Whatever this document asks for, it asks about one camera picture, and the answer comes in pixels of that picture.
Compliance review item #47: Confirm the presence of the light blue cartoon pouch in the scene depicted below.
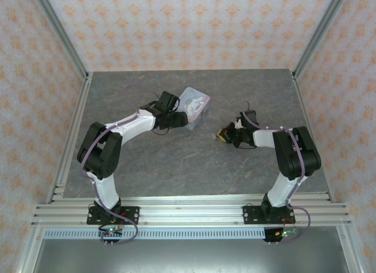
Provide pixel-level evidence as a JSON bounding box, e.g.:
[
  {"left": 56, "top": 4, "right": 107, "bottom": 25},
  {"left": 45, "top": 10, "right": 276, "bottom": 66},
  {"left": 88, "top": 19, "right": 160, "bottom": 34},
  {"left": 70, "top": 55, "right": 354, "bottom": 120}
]
[{"left": 176, "top": 86, "right": 212, "bottom": 131}]

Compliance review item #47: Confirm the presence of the aluminium mounting beam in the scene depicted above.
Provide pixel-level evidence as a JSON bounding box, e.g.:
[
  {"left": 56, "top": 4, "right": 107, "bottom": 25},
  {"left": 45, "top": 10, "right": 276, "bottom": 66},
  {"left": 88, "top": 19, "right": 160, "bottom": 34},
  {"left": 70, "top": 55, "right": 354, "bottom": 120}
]
[{"left": 31, "top": 203, "right": 353, "bottom": 228}]

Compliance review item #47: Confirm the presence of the right controller board with LEDs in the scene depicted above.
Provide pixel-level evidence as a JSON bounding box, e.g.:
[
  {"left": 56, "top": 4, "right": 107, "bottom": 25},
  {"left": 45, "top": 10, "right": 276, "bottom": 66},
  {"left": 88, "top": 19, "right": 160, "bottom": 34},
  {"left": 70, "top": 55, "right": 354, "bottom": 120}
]
[{"left": 274, "top": 228, "right": 299, "bottom": 238}]

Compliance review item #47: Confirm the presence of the controller board with leds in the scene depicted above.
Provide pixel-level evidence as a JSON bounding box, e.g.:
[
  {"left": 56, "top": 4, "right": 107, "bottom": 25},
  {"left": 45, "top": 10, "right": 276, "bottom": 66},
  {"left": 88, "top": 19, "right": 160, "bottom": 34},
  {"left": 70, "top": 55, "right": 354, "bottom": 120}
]
[
  {"left": 98, "top": 225, "right": 124, "bottom": 238},
  {"left": 274, "top": 228, "right": 299, "bottom": 238}
]

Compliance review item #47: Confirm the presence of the left controller board with LEDs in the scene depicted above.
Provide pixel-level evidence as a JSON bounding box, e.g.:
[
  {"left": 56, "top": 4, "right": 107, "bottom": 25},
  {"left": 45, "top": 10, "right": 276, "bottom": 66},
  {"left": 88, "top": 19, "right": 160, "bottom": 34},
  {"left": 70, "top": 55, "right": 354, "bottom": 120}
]
[{"left": 98, "top": 225, "right": 124, "bottom": 238}]

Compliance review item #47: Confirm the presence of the right aluminium side rail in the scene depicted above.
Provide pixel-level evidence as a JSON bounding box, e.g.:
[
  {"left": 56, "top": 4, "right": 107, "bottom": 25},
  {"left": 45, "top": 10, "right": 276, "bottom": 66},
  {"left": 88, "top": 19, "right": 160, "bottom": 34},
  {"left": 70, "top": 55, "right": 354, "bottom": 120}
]
[{"left": 291, "top": 70, "right": 365, "bottom": 273}]

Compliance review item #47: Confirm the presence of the aluminium side rail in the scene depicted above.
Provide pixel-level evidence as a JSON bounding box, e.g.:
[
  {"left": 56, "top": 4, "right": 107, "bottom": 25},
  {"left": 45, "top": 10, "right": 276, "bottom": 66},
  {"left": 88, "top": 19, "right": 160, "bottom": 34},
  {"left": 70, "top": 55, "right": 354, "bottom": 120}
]
[
  {"left": 16, "top": 72, "right": 94, "bottom": 273},
  {"left": 291, "top": 70, "right": 365, "bottom": 273}
]

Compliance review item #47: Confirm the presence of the aluminium table edge rail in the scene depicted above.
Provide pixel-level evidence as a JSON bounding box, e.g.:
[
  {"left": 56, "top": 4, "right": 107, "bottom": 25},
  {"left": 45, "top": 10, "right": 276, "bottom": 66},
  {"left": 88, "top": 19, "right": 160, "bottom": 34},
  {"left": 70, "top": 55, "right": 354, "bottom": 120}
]
[{"left": 51, "top": 193, "right": 335, "bottom": 205}]

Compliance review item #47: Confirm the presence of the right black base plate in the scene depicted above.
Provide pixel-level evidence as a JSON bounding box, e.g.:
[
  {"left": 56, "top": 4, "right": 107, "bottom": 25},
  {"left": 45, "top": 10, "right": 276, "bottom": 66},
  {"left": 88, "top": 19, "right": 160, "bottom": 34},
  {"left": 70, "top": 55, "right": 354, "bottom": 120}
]
[{"left": 243, "top": 205, "right": 294, "bottom": 226}]

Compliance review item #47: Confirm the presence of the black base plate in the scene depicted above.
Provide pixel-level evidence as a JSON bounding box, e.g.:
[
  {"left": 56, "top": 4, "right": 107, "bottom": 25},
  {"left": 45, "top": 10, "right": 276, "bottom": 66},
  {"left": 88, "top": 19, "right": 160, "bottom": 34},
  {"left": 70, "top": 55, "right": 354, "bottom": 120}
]
[
  {"left": 86, "top": 206, "right": 140, "bottom": 226},
  {"left": 243, "top": 205, "right": 294, "bottom": 226}
]

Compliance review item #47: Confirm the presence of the left aluminium side rail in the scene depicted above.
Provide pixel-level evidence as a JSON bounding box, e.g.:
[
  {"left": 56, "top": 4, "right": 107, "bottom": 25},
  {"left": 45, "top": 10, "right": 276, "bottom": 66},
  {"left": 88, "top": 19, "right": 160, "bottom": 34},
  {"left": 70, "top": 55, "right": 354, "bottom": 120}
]
[{"left": 16, "top": 72, "right": 94, "bottom": 273}]

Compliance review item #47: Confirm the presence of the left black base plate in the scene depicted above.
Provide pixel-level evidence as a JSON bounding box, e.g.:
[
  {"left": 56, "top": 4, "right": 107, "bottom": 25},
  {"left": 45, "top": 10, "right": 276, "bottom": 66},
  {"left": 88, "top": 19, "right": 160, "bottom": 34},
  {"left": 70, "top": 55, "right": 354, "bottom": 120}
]
[{"left": 86, "top": 206, "right": 140, "bottom": 226}]

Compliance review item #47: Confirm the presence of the white perforated cable tray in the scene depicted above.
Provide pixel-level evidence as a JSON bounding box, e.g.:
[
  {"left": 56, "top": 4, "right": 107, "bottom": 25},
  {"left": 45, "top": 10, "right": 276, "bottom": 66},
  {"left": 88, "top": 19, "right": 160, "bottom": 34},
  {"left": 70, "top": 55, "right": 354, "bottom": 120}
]
[{"left": 43, "top": 228, "right": 267, "bottom": 240}]

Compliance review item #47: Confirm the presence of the right aluminium frame post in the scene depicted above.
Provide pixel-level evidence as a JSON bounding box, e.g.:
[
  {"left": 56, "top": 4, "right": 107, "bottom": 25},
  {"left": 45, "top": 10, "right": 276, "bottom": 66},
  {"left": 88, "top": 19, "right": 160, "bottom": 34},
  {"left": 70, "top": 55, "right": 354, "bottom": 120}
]
[{"left": 292, "top": 0, "right": 350, "bottom": 80}]

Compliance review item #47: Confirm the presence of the aluminium frame post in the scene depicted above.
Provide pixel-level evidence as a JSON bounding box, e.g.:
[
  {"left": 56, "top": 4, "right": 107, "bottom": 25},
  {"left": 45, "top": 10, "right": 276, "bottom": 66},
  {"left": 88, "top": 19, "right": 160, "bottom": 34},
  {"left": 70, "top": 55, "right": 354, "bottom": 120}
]
[
  {"left": 31, "top": 0, "right": 90, "bottom": 80},
  {"left": 292, "top": 0, "right": 350, "bottom": 80}
]

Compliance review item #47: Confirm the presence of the left aluminium frame post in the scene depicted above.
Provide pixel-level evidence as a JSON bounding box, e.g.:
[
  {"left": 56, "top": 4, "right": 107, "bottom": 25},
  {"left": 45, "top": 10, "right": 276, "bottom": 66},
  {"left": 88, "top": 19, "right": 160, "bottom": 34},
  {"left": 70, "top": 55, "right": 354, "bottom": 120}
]
[{"left": 31, "top": 0, "right": 90, "bottom": 80}]

